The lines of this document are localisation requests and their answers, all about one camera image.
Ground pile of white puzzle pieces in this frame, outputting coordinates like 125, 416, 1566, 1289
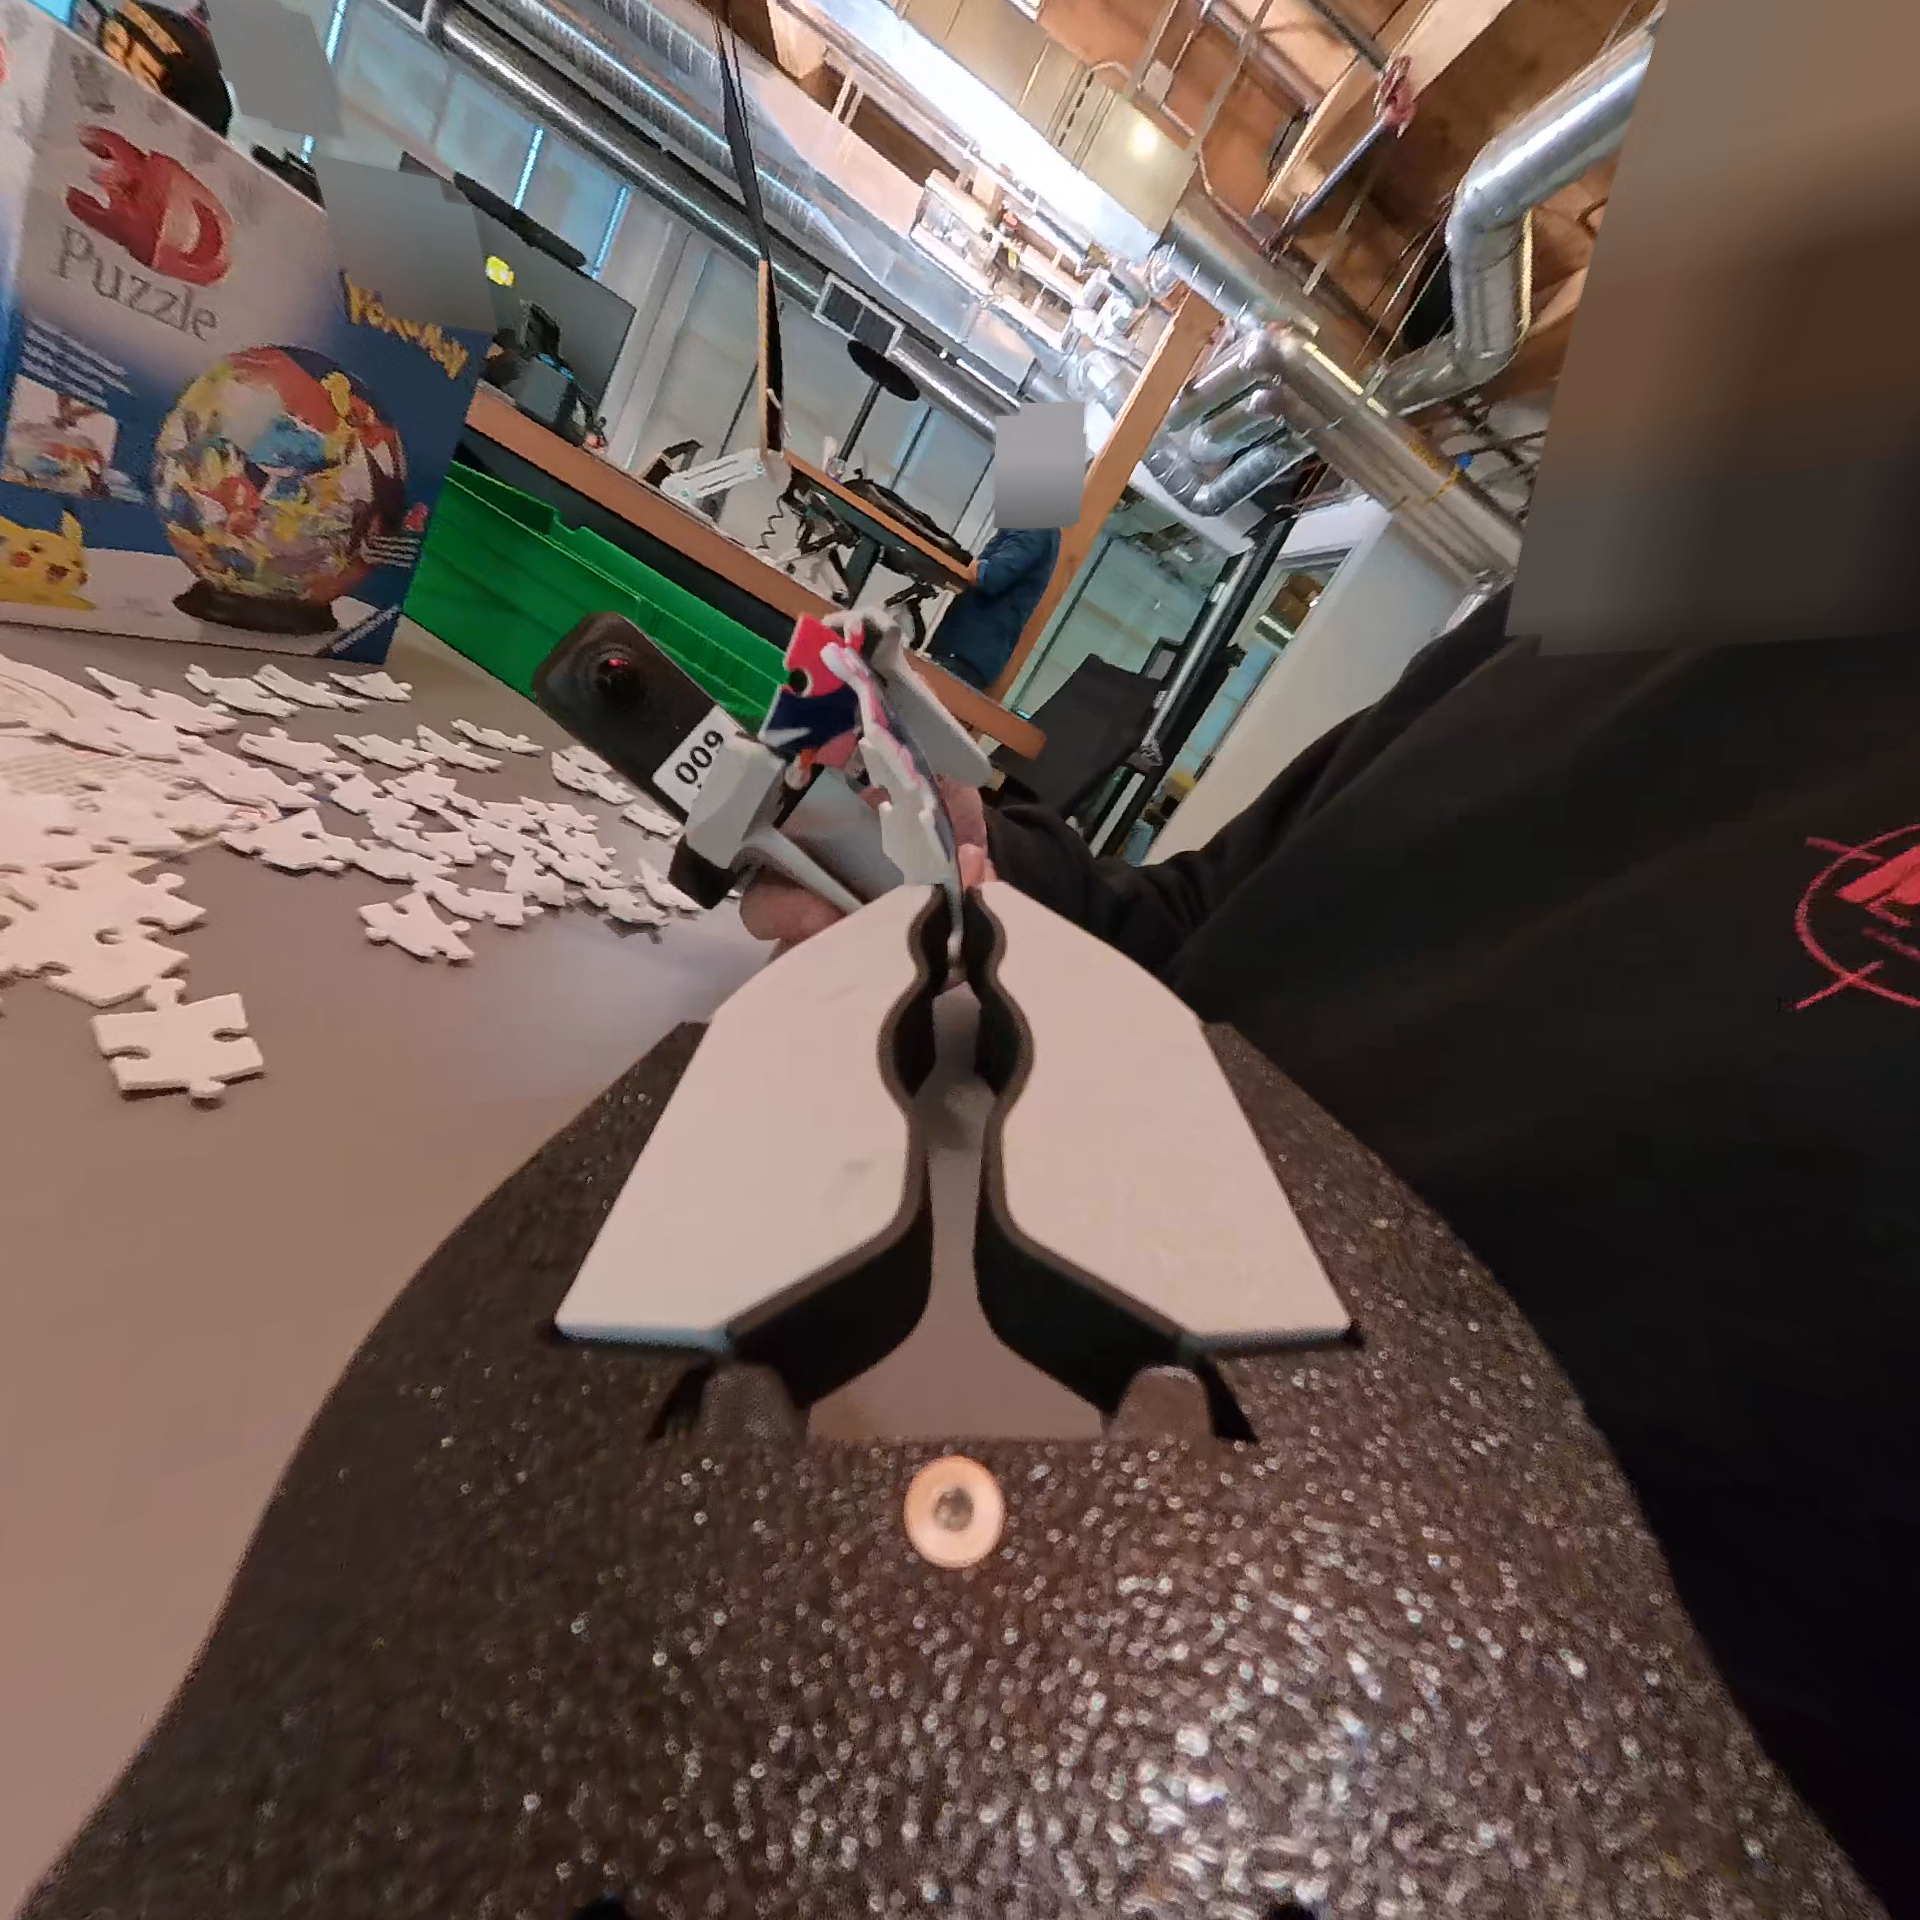
0, 655, 714, 1110

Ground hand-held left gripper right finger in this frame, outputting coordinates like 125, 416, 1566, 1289
961, 877, 1364, 1423

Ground person's right forearm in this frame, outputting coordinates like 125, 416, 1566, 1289
983, 801, 1352, 1021

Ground colourful puzzle ball box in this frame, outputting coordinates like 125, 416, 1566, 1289
0, 14, 500, 665

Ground white printed paper sheet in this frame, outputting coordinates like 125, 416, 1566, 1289
0, 659, 108, 789

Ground silver elbow duct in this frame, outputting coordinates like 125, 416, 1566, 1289
1356, 22, 1661, 421

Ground wooden workbench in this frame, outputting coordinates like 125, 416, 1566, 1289
463, 385, 1053, 761

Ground black hanging pole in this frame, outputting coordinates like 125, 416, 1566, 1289
714, 0, 794, 467

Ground black office chair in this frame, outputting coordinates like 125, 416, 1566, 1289
1033, 651, 1170, 860

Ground person's right hand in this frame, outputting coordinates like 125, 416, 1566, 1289
738, 780, 997, 953

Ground person's black shirt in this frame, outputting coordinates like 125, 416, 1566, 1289
1170, 592, 1920, 1920

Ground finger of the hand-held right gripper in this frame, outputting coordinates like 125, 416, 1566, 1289
863, 617, 1001, 789

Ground single puzzle piece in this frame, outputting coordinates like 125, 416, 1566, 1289
754, 607, 906, 786

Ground green plastic bin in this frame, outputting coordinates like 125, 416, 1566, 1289
403, 456, 843, 740

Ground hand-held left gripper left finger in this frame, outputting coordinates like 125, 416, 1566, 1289
553, 881, 967, 1410

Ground curved puzzle piece assembly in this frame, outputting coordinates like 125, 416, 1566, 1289
833, 636, 985, 909

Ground long silver spiral duct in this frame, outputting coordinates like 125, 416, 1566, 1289
426, 0, 1518, 564

